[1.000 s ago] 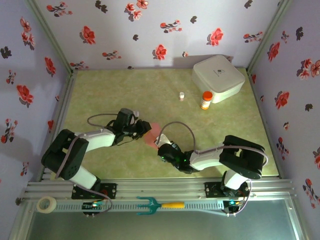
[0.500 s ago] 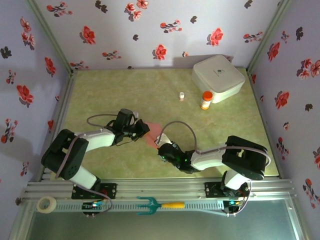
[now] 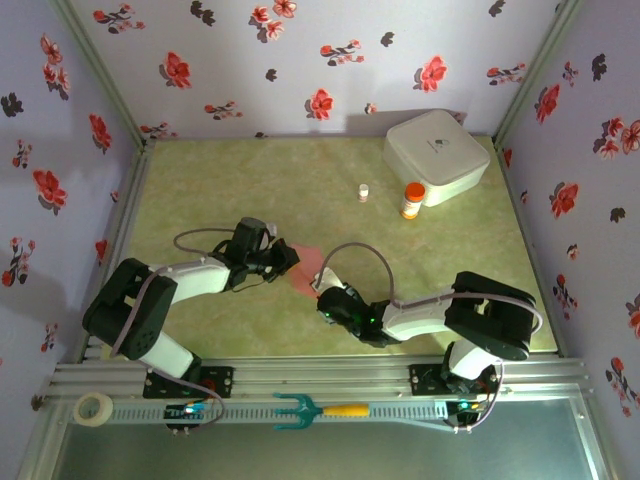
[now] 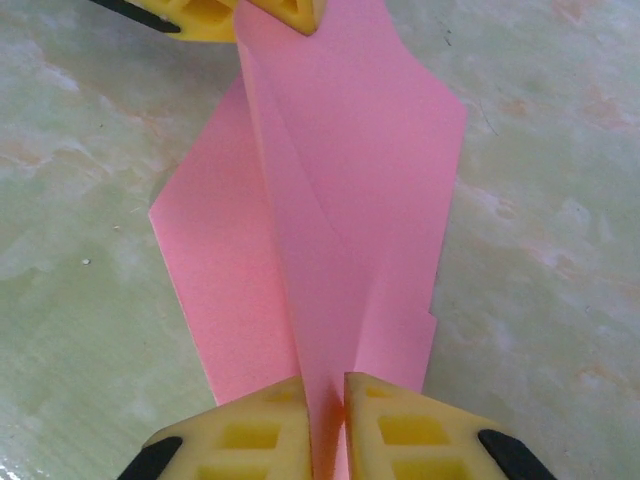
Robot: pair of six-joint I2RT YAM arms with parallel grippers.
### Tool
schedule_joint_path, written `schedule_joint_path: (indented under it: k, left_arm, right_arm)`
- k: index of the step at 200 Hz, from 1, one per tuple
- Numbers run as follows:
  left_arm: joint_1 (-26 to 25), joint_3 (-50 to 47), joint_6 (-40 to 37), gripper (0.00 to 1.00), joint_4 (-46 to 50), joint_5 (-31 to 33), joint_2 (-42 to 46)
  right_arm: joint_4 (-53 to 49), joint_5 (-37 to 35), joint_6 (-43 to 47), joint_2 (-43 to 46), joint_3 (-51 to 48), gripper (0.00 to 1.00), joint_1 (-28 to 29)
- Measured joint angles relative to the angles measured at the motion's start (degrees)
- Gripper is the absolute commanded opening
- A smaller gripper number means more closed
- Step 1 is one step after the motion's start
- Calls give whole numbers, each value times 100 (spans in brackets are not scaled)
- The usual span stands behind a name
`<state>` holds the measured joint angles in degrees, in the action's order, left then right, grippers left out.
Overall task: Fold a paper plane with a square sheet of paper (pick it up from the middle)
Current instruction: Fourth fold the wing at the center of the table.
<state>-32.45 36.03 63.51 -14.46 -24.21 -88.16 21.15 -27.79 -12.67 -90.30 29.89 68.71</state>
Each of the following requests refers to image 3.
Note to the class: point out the pink cloth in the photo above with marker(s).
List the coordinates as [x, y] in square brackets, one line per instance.
[307, 272]

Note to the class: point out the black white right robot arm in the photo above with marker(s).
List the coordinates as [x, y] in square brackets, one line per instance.
[490, 320]

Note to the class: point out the small white vial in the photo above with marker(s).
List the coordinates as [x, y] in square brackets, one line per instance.
[363, 192]

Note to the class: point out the orange cap pill bottle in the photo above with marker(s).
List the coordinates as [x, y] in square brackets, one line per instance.
[413, 197]

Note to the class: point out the grey metal panel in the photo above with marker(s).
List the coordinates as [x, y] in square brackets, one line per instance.
[320, 455]

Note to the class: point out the white plastic lidded box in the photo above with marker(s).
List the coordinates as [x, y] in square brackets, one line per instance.
[435, 150]

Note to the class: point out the white tape roll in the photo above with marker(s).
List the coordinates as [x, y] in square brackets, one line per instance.
[102, 400]

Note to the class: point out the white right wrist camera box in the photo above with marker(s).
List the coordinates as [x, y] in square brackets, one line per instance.
[327, 280]

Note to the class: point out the aluminium mounting rail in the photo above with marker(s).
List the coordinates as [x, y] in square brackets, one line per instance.
[320, 375]

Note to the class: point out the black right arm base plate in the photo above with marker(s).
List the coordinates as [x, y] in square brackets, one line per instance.
[425, 380]

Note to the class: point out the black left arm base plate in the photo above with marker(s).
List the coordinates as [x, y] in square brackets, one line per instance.
[220, 382]

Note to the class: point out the aluminium side rail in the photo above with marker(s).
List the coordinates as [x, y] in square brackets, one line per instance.
[506, 165]
[129, 200]

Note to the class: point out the aluminium frame post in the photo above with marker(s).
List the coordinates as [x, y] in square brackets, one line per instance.
[540, 65]
[99, 65]

